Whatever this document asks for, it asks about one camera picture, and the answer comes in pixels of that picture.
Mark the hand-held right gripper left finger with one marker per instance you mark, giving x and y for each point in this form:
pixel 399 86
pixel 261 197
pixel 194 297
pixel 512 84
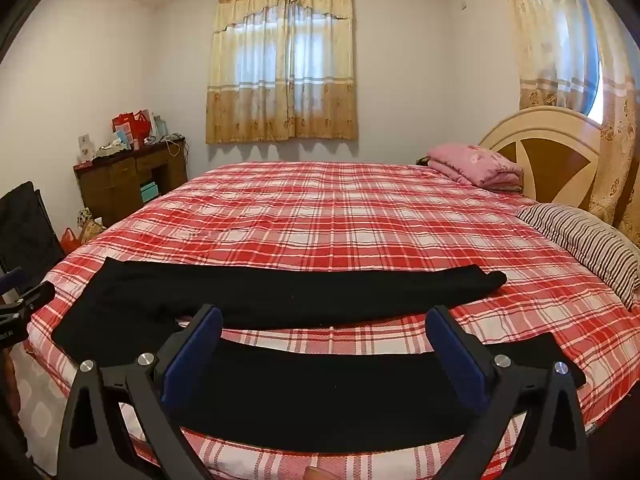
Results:
pixel 192 360

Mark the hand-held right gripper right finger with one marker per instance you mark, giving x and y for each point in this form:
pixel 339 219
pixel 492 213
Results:
pixel 460 355

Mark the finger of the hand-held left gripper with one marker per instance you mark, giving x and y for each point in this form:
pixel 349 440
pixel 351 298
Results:
pixel 39 294

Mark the black pants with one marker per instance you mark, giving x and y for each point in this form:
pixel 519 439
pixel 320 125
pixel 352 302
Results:
pixel 300 285

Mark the orange plastic bag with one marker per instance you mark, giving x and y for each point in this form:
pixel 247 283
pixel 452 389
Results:
pixel 69 241

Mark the black suitcase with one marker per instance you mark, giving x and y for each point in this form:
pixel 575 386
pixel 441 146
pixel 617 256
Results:
pixel 27 230

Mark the floral patterned bag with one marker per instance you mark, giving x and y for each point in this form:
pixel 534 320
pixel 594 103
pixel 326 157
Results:
pixel 91 227

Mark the brown wooden desk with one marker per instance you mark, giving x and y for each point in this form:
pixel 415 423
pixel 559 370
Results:
pixel 115 180

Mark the teal box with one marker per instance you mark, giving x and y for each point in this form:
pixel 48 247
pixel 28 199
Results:
pixel 149 191

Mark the white card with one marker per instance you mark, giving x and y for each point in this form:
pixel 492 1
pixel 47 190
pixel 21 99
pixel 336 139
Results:
pixel 86 147

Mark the striped pillow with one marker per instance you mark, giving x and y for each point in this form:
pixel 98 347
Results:
pixel 585 240

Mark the light blue box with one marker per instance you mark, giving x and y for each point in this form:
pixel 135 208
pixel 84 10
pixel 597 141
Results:
pixel 123 138

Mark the pink folded quilt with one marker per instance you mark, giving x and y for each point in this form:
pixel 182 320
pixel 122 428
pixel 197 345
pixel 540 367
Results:
pixel 472 162

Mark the red plaid bedsheet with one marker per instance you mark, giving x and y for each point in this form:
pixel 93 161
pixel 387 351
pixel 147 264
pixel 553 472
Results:
pixel 325 210

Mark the white paper bag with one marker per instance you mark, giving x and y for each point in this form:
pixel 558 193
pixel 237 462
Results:
pixel 159 127

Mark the cream wooden headboard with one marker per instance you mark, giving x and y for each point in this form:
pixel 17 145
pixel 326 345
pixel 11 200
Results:
pixel 545 155

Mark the long yellow floral curtain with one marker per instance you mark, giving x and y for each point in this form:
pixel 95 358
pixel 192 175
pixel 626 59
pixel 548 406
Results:
pixel 615 160

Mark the short yellow floral curtain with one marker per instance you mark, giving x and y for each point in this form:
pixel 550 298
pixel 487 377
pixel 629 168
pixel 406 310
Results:
pixel 280 105

